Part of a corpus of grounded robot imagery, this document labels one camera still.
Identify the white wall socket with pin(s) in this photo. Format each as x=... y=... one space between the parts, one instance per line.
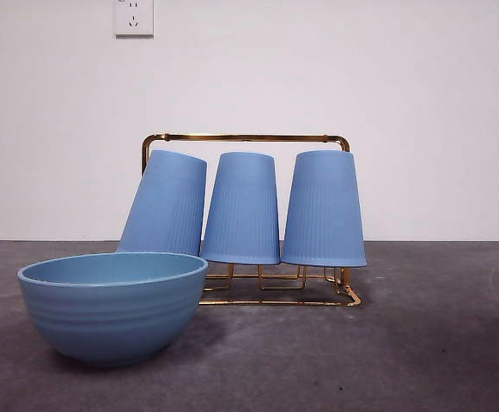
x=134 y=17

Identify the blue ribbed bowl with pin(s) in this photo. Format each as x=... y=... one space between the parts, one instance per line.
x=111 y=317

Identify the blue ribbed plastic cup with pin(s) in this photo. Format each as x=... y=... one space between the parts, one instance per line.
x=241 y=210
x=324 y=210
x=163 y=206

